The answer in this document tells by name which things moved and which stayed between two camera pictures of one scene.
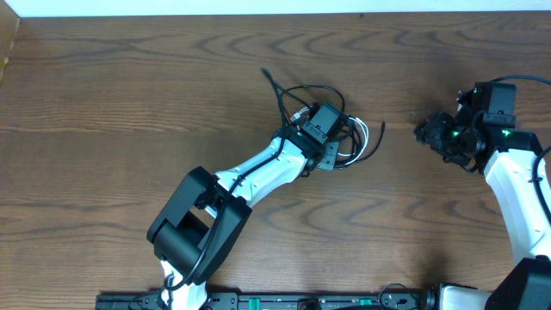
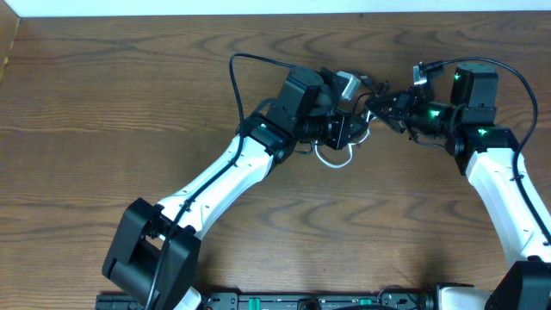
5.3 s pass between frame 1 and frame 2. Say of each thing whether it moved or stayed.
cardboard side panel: stayed
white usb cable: moved
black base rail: stayed
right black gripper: moved
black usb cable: moved
